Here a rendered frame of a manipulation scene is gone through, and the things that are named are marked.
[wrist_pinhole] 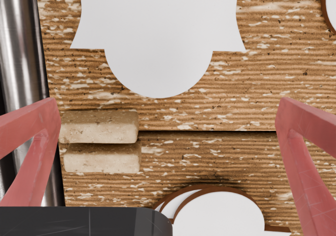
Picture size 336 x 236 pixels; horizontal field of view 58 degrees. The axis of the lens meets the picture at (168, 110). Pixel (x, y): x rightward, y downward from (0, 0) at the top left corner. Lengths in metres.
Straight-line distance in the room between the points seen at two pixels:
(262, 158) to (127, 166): 0.12
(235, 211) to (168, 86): 0.12
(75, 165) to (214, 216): 0.12
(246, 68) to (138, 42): 0.08
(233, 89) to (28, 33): 0.17
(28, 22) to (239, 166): 0.21
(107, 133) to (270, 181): 0.15
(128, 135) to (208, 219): 0.10
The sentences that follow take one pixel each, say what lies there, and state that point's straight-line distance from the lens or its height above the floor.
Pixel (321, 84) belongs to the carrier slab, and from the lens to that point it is 0.27.
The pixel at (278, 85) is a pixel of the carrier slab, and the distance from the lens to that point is 0.26.
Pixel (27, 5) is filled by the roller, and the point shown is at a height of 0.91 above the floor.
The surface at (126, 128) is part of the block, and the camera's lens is 0.22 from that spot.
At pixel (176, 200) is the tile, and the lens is 0.27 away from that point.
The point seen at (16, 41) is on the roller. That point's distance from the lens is 0.27.
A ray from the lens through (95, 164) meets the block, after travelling 0.24.
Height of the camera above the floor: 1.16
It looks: 69 degrees down
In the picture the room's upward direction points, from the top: 176 degrees clockwise
